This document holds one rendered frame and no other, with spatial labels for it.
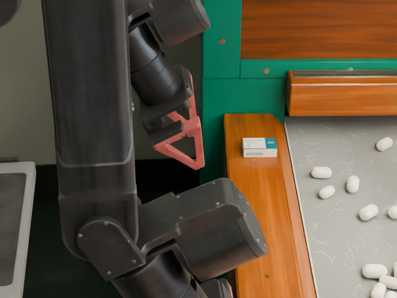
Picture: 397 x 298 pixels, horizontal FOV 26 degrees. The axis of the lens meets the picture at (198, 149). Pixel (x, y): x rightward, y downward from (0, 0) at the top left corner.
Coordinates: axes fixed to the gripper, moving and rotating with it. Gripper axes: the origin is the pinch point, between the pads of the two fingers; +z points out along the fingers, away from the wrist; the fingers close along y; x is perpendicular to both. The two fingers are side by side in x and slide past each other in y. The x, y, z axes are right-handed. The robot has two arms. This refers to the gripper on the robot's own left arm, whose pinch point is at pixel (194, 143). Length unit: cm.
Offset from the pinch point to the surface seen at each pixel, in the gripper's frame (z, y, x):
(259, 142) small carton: 25.5, 32.2, -3.5
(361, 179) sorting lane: 37.5, 25.4, -17.2
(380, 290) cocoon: 33.4, -5.3, -13.3
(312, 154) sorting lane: 34.3, 34.2, -10.8
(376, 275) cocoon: 34.4, -1.3, -13.5
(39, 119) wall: 48, 130, 64
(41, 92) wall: 40, 130, 58
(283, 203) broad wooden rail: 28.1, 16.4, -4.2
